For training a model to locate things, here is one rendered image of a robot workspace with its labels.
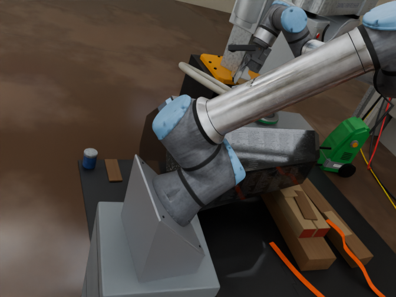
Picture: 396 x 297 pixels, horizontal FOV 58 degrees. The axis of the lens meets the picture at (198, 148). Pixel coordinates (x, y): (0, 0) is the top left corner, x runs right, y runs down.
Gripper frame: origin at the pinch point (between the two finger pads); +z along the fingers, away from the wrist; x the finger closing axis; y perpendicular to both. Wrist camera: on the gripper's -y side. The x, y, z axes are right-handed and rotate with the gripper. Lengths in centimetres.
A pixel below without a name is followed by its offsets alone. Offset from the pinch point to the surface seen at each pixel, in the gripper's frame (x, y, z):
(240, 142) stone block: 64, 29, 31
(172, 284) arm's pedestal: -53, 14, 65
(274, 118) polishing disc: 81, 43, 8
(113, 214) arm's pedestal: -33, -15, 63
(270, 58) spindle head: 68, 18, -22
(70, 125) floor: 146, -91, 107
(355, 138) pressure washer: 191, 146, -9
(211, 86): -1.2, -6.6, 5.7
